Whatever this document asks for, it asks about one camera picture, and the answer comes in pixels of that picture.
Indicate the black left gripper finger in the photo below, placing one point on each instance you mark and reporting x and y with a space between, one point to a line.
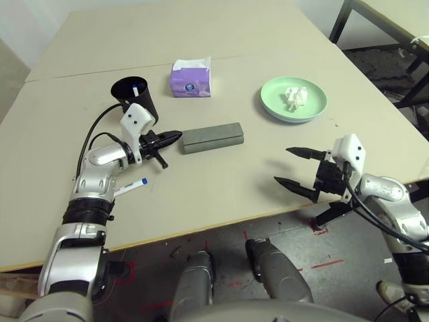
164 142
171 134

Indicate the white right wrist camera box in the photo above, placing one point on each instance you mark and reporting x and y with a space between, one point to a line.
352 151

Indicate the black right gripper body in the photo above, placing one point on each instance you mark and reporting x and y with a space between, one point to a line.
330 179

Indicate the black plastic cup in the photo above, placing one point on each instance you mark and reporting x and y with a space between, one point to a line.
147 100

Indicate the light green plate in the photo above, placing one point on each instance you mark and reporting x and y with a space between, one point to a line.
275 95

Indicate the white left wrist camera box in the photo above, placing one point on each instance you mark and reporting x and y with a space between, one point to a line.
134 119

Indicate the white marker with blue cap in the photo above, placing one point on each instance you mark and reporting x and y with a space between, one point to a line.
134 184

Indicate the small white marker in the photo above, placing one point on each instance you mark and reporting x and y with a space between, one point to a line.
135 92

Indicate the light blue plate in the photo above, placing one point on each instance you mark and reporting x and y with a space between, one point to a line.
291 121

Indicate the grey robot torso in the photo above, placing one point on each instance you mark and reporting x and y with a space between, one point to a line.
268 312

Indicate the purple tissue pack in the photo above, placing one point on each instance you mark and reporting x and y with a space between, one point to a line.
189 84

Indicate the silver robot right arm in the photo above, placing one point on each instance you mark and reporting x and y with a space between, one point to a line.
385 191

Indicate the neighbouring table with dark frame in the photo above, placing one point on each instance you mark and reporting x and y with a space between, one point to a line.
342 20

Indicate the black floor mat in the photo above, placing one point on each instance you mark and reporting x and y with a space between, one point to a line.
375 70

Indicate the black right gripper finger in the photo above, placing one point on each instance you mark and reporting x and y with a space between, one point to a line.
298 189
310 153

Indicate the black table foot bar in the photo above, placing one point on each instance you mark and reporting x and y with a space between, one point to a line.
330 214
117 268

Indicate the dirty white sneaker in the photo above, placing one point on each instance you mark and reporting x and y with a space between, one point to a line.
390 292

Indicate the grey glasses case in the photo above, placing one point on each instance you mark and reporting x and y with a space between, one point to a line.
214 137

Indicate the white tissue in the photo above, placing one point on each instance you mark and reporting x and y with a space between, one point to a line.
296 97

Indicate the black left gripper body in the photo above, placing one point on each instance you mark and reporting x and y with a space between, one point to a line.
147 144

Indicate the grey robot right leg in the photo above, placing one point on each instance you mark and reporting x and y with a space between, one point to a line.
281 271

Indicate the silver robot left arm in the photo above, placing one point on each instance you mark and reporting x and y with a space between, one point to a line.
97 157

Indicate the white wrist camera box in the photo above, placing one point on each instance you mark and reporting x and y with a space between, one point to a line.
352 151
134 119

